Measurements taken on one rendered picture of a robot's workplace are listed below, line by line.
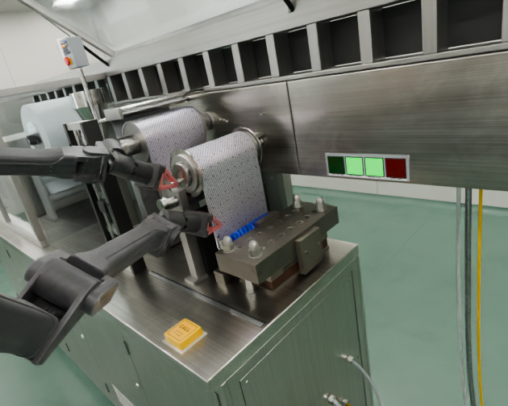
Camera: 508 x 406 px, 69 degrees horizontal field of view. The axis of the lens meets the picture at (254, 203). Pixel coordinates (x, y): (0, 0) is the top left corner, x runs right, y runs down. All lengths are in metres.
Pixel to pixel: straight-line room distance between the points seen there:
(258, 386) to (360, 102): 0.77
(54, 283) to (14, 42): 6.25
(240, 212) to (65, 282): 0.70
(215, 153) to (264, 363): 0.59
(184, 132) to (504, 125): 0.91
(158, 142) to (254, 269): 0.54
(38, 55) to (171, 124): 5.59
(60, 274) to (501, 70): 0.88
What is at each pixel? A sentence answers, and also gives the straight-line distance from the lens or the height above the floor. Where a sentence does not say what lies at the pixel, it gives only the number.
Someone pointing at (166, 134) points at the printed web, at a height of 1.34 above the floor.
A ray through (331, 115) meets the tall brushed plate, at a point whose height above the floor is 1.33.
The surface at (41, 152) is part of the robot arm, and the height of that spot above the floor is 1.41.
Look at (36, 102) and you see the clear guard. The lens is 1.95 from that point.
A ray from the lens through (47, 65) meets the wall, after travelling 6.81.
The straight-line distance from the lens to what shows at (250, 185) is 1.19.
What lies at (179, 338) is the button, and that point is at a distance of 0.98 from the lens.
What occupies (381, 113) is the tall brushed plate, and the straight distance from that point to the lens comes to 1.03.
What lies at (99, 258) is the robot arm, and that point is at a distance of 0.65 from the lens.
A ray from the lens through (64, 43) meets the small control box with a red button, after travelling 1.57.
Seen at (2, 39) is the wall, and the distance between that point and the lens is 6.72.
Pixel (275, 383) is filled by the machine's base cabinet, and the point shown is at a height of 0.72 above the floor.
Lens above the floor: 1.51
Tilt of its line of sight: 20 degrees down
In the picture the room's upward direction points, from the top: 11 degrees counter-clockwise
